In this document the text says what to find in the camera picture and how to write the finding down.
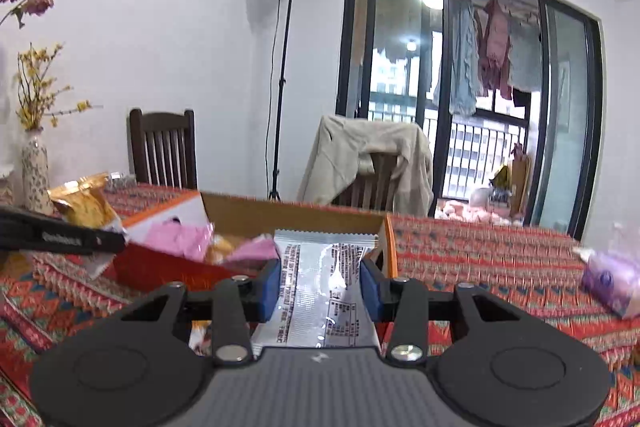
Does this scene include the white orange snack packet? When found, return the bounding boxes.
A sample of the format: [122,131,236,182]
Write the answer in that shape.
[47,173,129,281]

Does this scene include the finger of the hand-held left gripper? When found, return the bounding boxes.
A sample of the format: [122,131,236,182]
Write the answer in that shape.
[0,206,127,256]

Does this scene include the hanging light grey garment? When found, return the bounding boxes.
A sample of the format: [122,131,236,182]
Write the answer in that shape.
[507,19,544,94]

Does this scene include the red cardboard box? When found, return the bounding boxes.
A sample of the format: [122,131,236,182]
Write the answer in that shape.
[112,191,399,305]

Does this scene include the balcony railing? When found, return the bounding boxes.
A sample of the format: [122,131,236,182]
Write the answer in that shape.
[367,103,529,204]

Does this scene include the beige jacket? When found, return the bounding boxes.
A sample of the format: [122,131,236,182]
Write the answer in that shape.
[297,114,435,219]

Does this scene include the floral patterned vase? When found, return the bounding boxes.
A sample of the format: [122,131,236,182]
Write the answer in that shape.
[21,129,54,216]

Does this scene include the hanging pink garment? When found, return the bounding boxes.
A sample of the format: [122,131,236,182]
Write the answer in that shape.
[472,0,516,101]

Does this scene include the yellow green bag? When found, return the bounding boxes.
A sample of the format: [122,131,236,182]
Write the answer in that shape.
[489,164,512,191]

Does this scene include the purple snack packet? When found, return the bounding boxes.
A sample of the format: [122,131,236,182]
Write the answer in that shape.
[222,237,280,264]
[142,218,217,261]

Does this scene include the yellow flower branches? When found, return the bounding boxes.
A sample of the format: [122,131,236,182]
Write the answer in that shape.
[13,42,104,132]

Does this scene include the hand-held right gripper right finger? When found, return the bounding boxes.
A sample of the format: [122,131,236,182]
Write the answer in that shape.
[361,257,524,366]

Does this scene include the studio light on stand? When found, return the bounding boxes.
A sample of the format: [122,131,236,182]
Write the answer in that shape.
[265,0,309,202]

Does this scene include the purple tissue pack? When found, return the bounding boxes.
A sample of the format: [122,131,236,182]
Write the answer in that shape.
[572,222,640,321]

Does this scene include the wooden board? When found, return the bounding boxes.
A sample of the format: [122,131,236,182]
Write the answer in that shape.
[510,143,532,221]

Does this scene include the black framed sliding glass door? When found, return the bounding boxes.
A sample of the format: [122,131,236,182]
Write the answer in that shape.
[334,0,607,242]

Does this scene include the wooden chair under jacket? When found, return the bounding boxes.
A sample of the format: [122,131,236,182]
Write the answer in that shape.
[332,152,402,211]

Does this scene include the hanging blue denim garment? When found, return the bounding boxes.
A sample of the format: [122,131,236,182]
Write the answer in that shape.
[432,0,480,118]

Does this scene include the white snack packet grey print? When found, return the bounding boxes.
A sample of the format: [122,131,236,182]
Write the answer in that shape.
[250,229,387,351]

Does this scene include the dark wooden chair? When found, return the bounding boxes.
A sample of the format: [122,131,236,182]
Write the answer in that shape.
[127,108,198,191]

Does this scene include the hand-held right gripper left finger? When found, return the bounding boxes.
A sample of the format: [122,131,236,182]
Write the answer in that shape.
[119,259,281,366]

